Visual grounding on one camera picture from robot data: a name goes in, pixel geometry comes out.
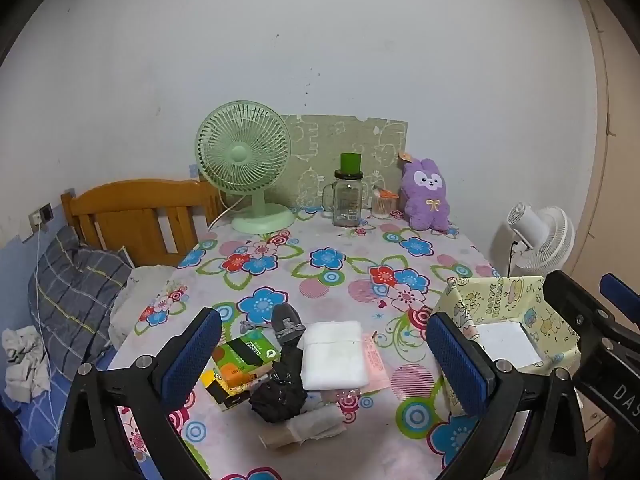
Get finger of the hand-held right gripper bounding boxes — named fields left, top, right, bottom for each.
left=599, top=273, right=640, bottom=328
left=543, top=270, right=632, bottom=357

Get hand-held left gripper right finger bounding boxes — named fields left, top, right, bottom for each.
left=426, top=310, right=591, bottom=480

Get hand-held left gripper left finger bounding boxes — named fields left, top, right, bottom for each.
left=57, top=307, right=223, bottom=480

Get green snack packet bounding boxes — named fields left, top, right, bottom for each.
left=211, top=330, right=281, bottom=386

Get yellow printed paper box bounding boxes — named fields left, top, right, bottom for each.
left=432, top=275, right=583, bottom=418

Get black plastic bag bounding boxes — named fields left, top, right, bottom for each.
left=248, top=342, right=308, bottom=423

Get grey sock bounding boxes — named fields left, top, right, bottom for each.
left=270, top=303, right=307, bottom=346

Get white gauze pack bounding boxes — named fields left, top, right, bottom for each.
left=300, top=320, right=371, bottom=391

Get white square pad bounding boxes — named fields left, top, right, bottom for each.
left=472, top=322, right=543, bottom=371

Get white standing fan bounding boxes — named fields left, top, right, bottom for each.
left=492, top=202, right=576, bottom=277

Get pink packet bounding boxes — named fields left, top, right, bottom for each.
left=360, top=332, right=392, bottom=391

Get white bedding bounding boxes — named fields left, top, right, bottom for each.
left=110, top=265, right=177, bottom=348

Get toilet paper roll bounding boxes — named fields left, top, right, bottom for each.
left=257, top=402, right=347, bottom=451

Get beige wooden door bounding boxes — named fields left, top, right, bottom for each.
left=575, top=0, right=640, bottom=283

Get grey plaid pillow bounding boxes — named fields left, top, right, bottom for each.
left=27, top=225, right=133, bottom=381

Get floral tablecloth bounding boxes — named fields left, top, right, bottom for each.
left=107, top=205, right=601, bottom=480

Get crumpled white cloth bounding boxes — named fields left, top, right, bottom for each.
left=1, top=325, right=51, bottom=403

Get purple plush bunny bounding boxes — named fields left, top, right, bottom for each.
left=399, top=151, right=453, bottom=231

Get wooden bed headboard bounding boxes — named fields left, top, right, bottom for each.
left=61, top=178, right=226, bottom=267

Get blue bed sheet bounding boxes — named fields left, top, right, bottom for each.
left=0, top=350, right=151, bottom=480

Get cotton swab jar orange lid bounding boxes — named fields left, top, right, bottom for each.
left=371, top=186, right=400, bottom=218

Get glass jar mug green lid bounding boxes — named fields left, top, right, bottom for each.
left=322, top=153, right=365, bottom=227

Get green desk fan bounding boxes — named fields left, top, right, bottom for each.
left=195, top=101, right=296, bottom=235

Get green patterned cardboard panel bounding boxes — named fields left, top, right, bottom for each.
left=280, top=114, right=408, bottom=211

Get white fan cord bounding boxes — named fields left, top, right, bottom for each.
left=207, top=195, right=251, bottom=233

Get white charging cable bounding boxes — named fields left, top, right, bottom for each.
left=29, top=224, right=60, bottom=433

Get wall socket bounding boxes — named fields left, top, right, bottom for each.
left=29, top=202, right=55, bottom=231

